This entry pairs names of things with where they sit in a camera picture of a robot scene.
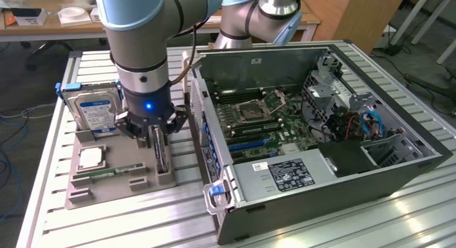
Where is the green RAM stick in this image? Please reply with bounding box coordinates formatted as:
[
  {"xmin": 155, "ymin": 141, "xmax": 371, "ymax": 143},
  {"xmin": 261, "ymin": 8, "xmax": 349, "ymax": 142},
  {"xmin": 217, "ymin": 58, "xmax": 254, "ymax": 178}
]
[{"xmin": 73, "ymin": 164, "xmax": 149, "ymax": 181}]

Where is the grey power supply unit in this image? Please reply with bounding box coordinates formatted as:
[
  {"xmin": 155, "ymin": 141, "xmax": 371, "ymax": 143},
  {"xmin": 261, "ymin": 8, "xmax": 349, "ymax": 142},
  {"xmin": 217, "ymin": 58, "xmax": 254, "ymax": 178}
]
[{"xmin": 223, "ymin": 148, "xmax": 338, "ymax": 204}]

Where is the silver CPU chip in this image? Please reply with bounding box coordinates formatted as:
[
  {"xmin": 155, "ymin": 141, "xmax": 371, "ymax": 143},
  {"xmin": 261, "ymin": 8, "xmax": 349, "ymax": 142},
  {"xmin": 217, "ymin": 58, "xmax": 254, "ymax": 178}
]
[{"xmin": 78, "ymin": 148, "xmax": 107, "ymax": 170}]

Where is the grey plastic parts rack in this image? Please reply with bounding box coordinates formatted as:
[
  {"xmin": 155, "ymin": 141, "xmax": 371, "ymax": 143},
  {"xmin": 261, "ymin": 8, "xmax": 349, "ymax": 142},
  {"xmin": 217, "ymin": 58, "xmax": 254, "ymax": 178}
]
[{"xmin": 65, "ymin": 97, "xmax": 178, "ymax": 210}]

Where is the black floor stand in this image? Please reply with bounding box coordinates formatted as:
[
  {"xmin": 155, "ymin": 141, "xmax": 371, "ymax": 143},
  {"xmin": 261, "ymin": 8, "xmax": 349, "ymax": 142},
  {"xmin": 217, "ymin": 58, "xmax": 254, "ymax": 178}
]
[{"xmin": 403, "ymin": 71, "xmax": 456, "ymax": 99}]

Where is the graphics card with metal bracket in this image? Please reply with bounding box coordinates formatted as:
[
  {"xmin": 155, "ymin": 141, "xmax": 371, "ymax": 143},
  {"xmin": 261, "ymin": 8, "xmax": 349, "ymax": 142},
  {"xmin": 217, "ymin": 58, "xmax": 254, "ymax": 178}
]
[{"xmin": 149, "ymin": 124, "xmax": 171, "ymax": 175}]

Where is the wooden desk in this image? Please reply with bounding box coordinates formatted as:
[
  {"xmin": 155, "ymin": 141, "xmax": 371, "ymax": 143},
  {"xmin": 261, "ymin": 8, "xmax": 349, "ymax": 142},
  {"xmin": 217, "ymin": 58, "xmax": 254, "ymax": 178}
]
[{"xmin": 0, "ymin": 0, "xmax": 322, "ymax": 43}]

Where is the open black PC case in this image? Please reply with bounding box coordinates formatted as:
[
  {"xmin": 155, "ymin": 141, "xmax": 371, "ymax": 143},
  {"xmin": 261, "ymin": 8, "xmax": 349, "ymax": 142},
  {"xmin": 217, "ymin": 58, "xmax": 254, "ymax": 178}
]
[{"xmin": 182, "ymin": 43, "xmax": 454, "ymax": 246}]

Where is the blue floor cable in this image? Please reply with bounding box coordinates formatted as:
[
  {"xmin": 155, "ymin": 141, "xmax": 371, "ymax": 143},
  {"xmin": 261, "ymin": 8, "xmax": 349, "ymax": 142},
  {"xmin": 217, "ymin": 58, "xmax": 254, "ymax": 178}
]
[{"xmin": 0, "ymin": 119, "xmax": 30, "ymax": 222}]

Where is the blue wire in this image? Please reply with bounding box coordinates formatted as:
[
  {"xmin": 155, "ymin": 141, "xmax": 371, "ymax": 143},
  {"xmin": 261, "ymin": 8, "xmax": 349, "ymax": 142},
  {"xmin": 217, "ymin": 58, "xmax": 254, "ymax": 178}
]
[{"xmin": 359, "ymin": 111, "xmax": 387, "ymax": 138}]

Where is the blue expansion slot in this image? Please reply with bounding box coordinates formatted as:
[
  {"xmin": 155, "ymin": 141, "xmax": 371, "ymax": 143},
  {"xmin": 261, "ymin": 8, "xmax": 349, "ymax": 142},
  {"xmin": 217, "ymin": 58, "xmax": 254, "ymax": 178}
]
[{"xmin": 227, "ymin": 139, "xmax": 274, "ymax": 153}]

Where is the small white labelled box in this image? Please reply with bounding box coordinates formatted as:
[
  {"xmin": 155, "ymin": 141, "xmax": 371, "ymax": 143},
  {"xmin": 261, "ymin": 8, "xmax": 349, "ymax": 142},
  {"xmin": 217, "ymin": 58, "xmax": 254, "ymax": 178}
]
[{"xmin": 90, "ymin": 7, "xmax": 103, "ymax": 24}]

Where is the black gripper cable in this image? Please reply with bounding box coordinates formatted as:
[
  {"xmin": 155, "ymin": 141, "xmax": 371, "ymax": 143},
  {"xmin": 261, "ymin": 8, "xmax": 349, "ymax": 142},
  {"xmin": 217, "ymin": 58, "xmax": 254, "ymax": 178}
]
[{"xmin": 169, "ymin": 17, "xmax": 202, "ymax": 86}]

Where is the white floor cable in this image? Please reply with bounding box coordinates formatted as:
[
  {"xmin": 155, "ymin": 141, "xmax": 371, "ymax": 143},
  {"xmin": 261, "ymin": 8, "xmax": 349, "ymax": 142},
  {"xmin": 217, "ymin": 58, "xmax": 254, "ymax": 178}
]
[{"xmin": 0, "ymin": 103, "xmax": 55, "ymax": 119}]

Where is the perforated metal drive cage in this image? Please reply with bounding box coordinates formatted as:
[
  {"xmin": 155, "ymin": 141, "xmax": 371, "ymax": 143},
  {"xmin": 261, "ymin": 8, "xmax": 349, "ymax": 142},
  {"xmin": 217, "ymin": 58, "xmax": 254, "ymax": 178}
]
[{"xmin": 302, "ymin": 55, "xmax": 375, "ymax": 131}]

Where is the white square dish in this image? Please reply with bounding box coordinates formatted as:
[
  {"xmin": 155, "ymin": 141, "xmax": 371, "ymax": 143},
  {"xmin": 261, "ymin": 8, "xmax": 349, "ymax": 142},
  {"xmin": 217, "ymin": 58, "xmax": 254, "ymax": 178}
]
[{"xmin": 58, "ymin": 6, "xmax": 94, "ymax": 28}]

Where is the white table frame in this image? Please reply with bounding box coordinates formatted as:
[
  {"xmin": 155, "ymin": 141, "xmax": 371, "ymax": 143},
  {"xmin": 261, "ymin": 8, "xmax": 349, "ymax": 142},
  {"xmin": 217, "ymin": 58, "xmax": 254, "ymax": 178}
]
[{"xmin": 390, "ymin": 0, "xmax": 456, "ymax": 65}]

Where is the hard disk in blue caddy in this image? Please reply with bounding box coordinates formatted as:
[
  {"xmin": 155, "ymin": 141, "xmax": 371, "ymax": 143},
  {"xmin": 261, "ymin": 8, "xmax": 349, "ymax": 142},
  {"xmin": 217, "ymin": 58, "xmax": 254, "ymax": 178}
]
[{"xmin": 55, "ymin": 81, "xmax": 125, "ymax": 138}]

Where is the silver chipset heatsink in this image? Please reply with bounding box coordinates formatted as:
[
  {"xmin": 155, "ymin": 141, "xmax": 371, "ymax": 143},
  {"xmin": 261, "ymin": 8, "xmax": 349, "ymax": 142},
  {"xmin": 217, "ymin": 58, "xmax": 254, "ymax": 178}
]
[{"xmin": 283, "ymin": 144, "xmax": 303, "ymax": 156}]

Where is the white box with black lid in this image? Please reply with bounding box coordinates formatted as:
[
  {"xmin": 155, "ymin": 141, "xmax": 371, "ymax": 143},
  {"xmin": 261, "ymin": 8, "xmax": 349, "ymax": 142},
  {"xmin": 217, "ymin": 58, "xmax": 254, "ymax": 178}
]
[{"xmin": 10, "ymin": 7, "xmax": 49, "ymax": 27}]

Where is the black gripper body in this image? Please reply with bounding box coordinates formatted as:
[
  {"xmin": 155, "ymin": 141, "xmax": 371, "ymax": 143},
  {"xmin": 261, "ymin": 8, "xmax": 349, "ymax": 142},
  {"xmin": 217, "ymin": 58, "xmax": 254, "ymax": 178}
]
[{"xmin": 122, "ymin": 84, "xmax": 177, "ymax": 127}]

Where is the CPU socket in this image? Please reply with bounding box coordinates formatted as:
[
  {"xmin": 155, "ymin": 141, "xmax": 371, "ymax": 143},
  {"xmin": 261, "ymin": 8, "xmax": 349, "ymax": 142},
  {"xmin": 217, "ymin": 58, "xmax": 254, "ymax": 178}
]
[{"xmin": 237, "ymin": 100, "xmax": 269, "ymax": 123}]

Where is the black RAM stick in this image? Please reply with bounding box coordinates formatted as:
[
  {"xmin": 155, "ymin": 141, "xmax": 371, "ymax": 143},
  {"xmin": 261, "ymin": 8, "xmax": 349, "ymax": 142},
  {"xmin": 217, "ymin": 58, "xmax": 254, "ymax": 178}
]
[{"xmin": 231, "ymin": 121, "xmax": 283, "ymax": 135}]

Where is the black chair base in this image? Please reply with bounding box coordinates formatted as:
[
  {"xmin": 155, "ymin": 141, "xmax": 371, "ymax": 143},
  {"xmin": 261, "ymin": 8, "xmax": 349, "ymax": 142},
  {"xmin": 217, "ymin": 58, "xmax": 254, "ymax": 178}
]
[{"xmin": 25, "ymin": 38, "xmax": 109, "ymax": 71}]

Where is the grey disk bay bracket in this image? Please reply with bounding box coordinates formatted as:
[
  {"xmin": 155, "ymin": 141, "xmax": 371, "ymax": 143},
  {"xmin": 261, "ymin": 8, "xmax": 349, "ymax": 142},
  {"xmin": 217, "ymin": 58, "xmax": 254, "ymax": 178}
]
[{"xmin": 359, "ymin": 132, "xmax": 423, "ymax": 169}]

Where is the wooden cabinet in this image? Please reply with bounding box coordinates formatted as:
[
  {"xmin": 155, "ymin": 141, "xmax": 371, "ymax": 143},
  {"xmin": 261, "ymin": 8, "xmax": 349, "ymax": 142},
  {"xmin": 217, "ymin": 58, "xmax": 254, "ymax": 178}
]
[{"xmin": 303, "ymin": 0, "xmax": 410, "ymax": 54}]

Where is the metal socket cover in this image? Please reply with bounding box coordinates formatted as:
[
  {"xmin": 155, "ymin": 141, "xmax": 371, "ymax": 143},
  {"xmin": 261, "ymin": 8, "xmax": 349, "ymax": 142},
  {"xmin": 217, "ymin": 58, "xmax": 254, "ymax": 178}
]
[{"xmin": 262, "ymin": 88, "xmax": 290, "ymax": 110}]

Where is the red wire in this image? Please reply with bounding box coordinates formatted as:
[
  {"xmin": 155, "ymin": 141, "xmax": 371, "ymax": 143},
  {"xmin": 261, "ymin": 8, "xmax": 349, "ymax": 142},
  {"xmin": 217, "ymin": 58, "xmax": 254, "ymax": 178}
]
[{"xmin": 346, "ymin": 114, "xmax": 359, "ymax": 140}]

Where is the black power adapter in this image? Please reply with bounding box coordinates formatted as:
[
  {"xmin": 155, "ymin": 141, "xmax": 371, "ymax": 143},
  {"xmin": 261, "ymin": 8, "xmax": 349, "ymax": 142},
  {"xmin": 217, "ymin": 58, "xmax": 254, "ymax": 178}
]
[{"xmin": 386, "ymin": 44, "xmax": 405, "ymax": 57}]

